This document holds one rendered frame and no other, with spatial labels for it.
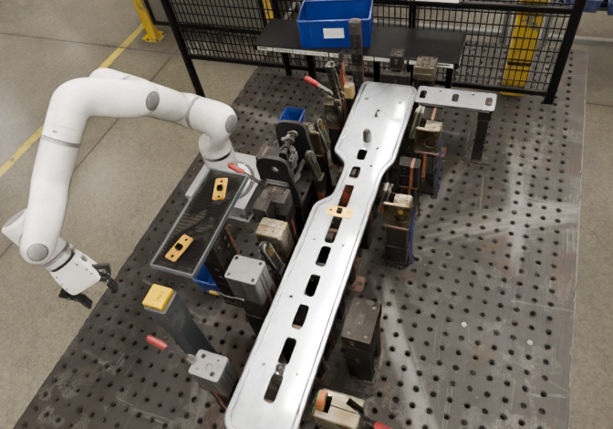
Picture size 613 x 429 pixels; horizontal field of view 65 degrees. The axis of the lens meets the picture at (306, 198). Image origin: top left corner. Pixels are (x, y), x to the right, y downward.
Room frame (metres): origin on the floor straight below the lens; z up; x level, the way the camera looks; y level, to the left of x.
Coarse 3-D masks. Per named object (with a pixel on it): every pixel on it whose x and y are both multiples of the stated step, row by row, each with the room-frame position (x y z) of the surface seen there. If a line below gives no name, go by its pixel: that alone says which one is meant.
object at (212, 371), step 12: (204, 360) 0.53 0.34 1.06; (216, 360) 0.52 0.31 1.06; (228, 360) 0.52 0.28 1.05; (192, 372) 0.50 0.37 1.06; (204, 372) 0.50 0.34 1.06; (216, 372) 0.49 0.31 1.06; (228, 372) 0.50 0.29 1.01; (204, 384) 0.49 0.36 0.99; (216, 384) 0.47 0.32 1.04; (228, 384) 0.48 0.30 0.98; (216, 396) 0.50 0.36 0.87; (228, 396) 0.47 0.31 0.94
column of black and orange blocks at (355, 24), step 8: (352, 24) 1.69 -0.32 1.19; (360, 24) 1.70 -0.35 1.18; (352, 32) 1.69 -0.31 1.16; (360, 32) 1.70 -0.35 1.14; (352, 40) 1.69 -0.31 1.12; (360, 40) 1.70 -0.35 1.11; (352, 48) 1.70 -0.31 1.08; (360, 48) 1.69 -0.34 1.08; (352, 56) 1.70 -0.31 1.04; (360, 56) 1.69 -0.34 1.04; (352, 64) 1.70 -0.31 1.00; (360, 64) 1.69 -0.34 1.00; (352, 72) 1.70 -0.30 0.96; (360, 72) 1.69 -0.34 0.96; (360, 80) 1.68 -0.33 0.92
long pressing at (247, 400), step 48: (384, 96) 1.46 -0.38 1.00; (336, 144) 1.25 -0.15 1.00; (384, 144) 1.20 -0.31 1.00; (336, 192) 1.03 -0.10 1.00; (336, 240) 0.85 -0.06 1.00; (288, 288) 0.72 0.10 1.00; (336, 288) 0.68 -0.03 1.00; (288, 336) 0.57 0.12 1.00; (240, 384) 0.47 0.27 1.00; (288, 384) 0.44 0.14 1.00
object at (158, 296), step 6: (156, 288) 0.71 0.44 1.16; (162, 288) 0.70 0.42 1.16; (168, 288) 0.70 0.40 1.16; (150, 294) 0.69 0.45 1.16; (156, 294) 0.69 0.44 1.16; (162, 294) 0.68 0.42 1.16; (168, 294) 0.68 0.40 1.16; (144, 300) 0.68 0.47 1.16; (150, 300) 0.67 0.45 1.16; (156, 300) 0.67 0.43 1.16; (162, 300) 0.67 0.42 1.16; (150, 306) 0.66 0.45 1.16; (156, 306) 0.65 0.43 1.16; (162, 306) 0.65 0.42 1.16
